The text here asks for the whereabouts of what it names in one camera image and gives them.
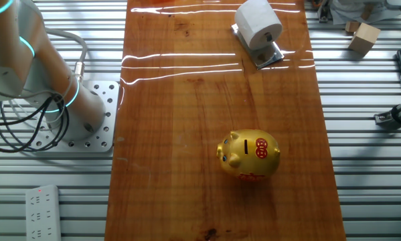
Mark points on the white paper roll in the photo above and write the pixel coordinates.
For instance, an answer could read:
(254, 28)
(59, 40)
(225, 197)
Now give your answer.
(257, 23)

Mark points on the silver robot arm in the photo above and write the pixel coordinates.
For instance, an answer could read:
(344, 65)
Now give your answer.
(86, 107)

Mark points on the metal roll holder shelf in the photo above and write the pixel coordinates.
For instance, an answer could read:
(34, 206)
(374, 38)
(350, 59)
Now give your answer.
(270, 58)

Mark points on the gold piggy bank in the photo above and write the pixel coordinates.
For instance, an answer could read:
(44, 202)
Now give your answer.
(247, 160)

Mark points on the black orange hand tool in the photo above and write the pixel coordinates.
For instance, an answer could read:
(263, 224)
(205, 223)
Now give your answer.
(323, 13)

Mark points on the small wooden block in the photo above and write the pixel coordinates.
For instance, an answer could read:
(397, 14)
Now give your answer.
(352, 26)

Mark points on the white power strip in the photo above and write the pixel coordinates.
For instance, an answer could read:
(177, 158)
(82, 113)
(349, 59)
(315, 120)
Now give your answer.
(43, 214)

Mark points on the large wooden block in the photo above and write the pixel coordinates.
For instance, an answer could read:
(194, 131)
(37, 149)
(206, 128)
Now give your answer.
(364, 38)

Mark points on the grey cloth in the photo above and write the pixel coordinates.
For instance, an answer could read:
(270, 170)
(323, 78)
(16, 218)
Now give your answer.
(347, 10)

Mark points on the black clamp tool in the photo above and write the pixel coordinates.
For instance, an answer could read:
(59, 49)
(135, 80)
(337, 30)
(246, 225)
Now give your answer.
(396, 115)

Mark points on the tan wooden piece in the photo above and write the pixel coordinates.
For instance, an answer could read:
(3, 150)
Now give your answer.
(367, 12)

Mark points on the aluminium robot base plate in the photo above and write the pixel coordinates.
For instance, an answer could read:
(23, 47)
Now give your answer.
(99, 140)

